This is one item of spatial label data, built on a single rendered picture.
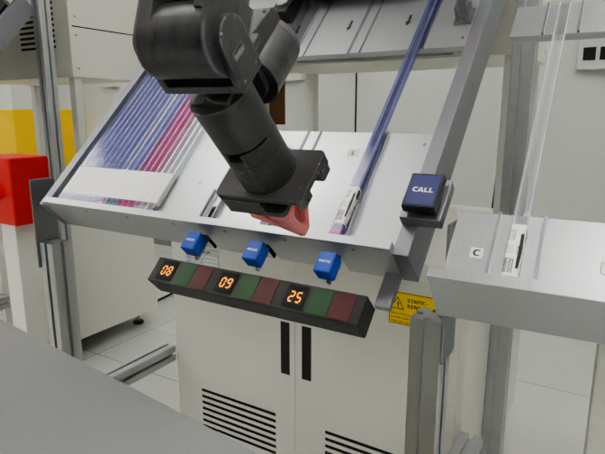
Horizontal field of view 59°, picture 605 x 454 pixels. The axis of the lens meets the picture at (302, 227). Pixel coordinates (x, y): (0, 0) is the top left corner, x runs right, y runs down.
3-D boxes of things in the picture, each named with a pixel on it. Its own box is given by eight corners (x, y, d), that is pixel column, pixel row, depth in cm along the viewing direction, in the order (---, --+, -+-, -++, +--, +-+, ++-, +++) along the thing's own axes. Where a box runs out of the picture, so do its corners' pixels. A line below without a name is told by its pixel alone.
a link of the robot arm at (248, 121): (171, 107, 44) (226, 104, 42) (207, 53, 48) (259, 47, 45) (212, 163, 49) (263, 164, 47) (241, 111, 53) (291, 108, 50)
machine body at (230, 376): (449, 579, 103) (471, 271, 90) (181, 459, 139) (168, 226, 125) (512, 418, 158) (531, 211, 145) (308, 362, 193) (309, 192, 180)
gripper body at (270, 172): (249, 158, 58) (217, 107, 53) (331, 162, 53) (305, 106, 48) (222, 205, 55) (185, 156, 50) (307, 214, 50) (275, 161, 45)
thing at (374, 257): (402, 280, 67) (389, 249, 62) (68, 224, 100) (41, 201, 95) (405, 272, 68) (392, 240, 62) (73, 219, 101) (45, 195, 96)
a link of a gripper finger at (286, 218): (281, 204, 64) (247, 149, 57) (334, 209, 60) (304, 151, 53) (257, 250, 61) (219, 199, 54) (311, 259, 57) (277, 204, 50)
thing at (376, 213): (401, 261, 66) (394, 247, 63) (63, 211, 99) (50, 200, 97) (439, 146, 74) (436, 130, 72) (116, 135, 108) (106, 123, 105)
